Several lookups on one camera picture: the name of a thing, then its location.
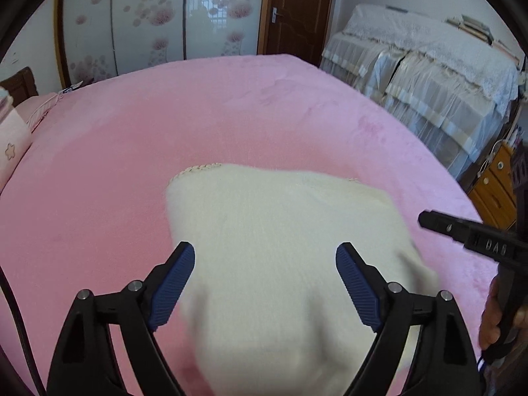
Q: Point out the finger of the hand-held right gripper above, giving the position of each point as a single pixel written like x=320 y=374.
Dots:
x=445 y=227

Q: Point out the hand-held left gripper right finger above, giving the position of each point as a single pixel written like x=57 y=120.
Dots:
x=357 y=288

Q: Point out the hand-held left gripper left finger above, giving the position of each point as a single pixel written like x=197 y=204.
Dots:
x=173 y=284

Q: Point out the white knit cardigan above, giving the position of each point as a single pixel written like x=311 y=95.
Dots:
x=268 y=235

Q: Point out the person's right hand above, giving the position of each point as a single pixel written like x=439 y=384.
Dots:
x=491 y=321

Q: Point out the wooden drawer cabinet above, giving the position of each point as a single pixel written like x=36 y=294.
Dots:
x=491 y=189

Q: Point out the pink fleece bed blanket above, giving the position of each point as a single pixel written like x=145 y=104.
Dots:
x=123 y=152

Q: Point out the white lace covered furniture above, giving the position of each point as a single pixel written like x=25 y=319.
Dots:
x=433 y=70

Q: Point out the stack of books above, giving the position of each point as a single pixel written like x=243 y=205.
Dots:
x=470 y=27

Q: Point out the pink flower pillow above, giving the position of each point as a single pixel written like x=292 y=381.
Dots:
x=12 y=144

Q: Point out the printed paper bundle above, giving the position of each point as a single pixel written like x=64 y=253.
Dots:
x=72 y=88

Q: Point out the dark wooden headboard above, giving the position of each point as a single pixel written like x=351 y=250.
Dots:
x=22 y=84

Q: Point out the brown wooden door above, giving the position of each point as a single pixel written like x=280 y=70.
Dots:
x=301 y=20

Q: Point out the floral sliding door wardrobe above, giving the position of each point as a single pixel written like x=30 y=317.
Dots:
x=136 y=16

